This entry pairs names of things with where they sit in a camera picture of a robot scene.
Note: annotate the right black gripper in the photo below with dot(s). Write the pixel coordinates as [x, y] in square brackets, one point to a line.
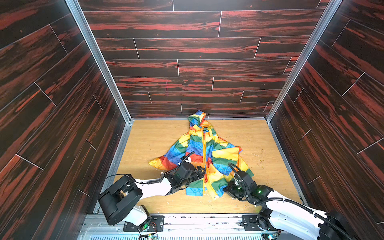
[233, 186]

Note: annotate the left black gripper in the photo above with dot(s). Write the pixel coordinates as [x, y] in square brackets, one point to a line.
[195, 173]

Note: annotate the rainbow striped hooded jacket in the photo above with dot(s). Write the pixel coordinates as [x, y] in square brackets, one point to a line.
[210, 152]

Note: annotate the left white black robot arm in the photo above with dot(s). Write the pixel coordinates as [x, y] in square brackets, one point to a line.
[119, 202]

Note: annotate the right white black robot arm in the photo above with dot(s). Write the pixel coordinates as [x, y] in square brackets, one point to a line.
[281, 213]

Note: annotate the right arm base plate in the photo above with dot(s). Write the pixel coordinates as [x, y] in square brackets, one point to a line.
[257, 223]

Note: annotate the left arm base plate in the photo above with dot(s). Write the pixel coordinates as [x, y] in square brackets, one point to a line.
[154, 223]

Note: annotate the aluminium front rail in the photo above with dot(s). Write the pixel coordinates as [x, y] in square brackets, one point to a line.
[204, 227]

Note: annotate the left aluminium corner post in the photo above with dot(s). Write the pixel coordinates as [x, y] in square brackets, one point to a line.
[91, 42]

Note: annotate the aluminium corner post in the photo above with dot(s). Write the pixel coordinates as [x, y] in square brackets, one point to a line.
[319, 29]
[91, 42]

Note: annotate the right aluminium corner post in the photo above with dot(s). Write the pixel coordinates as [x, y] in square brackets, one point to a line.
[319, 29]

